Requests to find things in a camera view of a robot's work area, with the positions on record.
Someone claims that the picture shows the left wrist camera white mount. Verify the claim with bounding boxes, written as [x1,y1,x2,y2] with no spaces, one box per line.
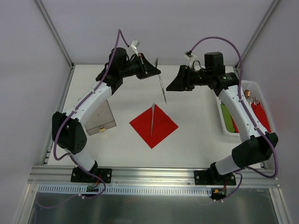
[130,40,140,55]

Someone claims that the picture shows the right aluminium frame post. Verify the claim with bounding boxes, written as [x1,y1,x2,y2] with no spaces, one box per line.
[241,0,281,62]

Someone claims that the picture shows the copper spoon in basket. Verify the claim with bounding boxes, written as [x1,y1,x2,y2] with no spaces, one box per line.
[244,90,250,101]

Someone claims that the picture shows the aluminium frame post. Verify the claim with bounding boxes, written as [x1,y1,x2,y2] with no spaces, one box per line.
[241,0,281,62]
[34,0,74,68]

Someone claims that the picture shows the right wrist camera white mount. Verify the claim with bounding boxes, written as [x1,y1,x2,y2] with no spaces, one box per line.
[184,51,197,69]

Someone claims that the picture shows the silver knife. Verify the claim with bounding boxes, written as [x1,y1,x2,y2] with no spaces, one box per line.
[150,103,156,136]

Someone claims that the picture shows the green rolled napkin left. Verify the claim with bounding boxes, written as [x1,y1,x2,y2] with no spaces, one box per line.
[221,103,235,133]

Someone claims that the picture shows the aluminium rail front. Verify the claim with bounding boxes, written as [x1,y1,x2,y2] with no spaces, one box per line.
[28,165,281,189]

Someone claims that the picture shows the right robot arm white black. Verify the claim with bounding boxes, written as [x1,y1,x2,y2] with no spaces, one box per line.
[166,51,278,185]

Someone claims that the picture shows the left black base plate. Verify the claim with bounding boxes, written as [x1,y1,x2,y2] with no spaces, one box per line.
[71,163,112,183]

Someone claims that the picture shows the red rolled napkin left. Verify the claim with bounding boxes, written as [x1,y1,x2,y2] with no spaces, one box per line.
[232,118,239,133]

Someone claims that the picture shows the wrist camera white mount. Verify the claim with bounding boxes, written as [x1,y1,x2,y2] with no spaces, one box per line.
[130,40,140,55]
[184,51,197,69]

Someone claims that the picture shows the white plastic basket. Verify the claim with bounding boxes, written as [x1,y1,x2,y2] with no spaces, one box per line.
[216,80,276,137]

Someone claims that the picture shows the clear acrylic utensil box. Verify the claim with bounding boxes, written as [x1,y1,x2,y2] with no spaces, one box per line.
[85,100,116,136]

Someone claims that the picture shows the red rolled napkin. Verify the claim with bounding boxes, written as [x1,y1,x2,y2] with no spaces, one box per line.
[251,103,271,133]
[232,118,239,133]

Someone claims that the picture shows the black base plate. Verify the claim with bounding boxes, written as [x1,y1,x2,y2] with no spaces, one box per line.
[193,170,236,186]
[71,163,112,183]

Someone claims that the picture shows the silver spoon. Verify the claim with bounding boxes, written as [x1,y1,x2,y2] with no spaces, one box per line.
[154,57,167,104]

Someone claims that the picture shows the white slotted cable duct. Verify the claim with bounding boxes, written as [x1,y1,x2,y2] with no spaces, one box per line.
[38,184,212,197]

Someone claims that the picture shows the red rolled napkin right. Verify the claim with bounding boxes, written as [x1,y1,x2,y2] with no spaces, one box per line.
[251,103,271,133]

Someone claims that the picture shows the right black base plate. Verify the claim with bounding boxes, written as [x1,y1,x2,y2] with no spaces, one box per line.
[193,170,236,186]

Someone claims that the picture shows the red paper napkin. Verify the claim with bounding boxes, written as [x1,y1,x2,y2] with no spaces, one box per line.
[129,105,178,149]

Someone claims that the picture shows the left aluminium frame post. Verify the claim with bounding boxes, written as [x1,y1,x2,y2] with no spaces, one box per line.
[34,0,74,68]

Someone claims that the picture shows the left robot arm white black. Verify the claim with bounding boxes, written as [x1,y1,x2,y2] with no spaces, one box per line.
[52,48,161,182]

